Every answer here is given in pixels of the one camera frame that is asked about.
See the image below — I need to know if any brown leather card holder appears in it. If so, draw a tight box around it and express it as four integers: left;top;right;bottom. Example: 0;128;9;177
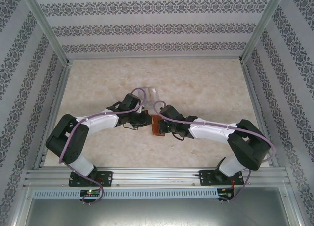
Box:
150;114;167;136

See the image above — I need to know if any clear plastic card box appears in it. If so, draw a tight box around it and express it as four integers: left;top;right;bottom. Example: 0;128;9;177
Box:
136;86;162;108

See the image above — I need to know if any grey metal panel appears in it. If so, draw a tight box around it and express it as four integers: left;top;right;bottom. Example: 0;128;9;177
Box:
24;198;297;226

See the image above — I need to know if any right green controller board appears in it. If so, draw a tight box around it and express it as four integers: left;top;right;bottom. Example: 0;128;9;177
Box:
219;188;235;197

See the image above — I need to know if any green controller board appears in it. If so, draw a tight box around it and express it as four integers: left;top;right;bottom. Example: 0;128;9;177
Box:
80;189;101;197
219;188;235;197

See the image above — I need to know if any left green controller board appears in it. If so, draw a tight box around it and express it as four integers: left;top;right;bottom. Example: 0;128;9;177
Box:
80;189;101;197

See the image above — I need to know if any left gripper black wire loop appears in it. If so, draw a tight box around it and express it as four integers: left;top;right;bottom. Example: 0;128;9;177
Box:
122;122;138;131

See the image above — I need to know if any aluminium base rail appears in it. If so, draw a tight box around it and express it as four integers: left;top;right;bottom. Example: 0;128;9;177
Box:
24;169;288;188

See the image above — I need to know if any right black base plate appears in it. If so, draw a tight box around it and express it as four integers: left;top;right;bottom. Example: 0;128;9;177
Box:
199;169;245;187

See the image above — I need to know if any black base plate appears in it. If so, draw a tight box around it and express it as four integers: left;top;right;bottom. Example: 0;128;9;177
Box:
68;171;114;187
199;169;245;187

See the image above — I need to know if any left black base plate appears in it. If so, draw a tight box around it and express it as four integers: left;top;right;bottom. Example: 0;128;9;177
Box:
68;171;114;187

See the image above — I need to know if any white slotted cable duct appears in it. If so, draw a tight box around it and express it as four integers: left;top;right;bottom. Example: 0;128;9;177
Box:
33;189;219;199

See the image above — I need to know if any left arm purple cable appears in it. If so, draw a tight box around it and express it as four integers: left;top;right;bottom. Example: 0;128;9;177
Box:
59;88;148;206

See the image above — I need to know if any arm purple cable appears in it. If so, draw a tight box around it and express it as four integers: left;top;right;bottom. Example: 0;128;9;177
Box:
59;88;148;206
152;100;275;204

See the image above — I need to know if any left aluminium side rail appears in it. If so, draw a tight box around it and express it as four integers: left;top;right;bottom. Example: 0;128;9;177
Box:
33;60;73;170

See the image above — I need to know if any aluminium side rail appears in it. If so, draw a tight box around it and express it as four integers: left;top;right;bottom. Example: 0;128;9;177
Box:
33;60;73;170
240;60;280;168

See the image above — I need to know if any right aluminium side rail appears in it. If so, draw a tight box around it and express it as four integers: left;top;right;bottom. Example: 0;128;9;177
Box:
240;60;280;168

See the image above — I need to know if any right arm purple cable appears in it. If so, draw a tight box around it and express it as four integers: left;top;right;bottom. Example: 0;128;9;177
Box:
152;100;275;204

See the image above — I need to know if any left aluminium frame post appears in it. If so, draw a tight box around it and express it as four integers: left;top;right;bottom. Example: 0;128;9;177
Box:
23;0;73;66

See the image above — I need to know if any aluminium frame post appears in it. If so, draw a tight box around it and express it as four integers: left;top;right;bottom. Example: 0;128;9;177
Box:
23;0;73;66
239;0;288;65

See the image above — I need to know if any right aluminium frame post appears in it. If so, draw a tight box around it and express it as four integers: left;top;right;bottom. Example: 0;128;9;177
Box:
239;0;288;65

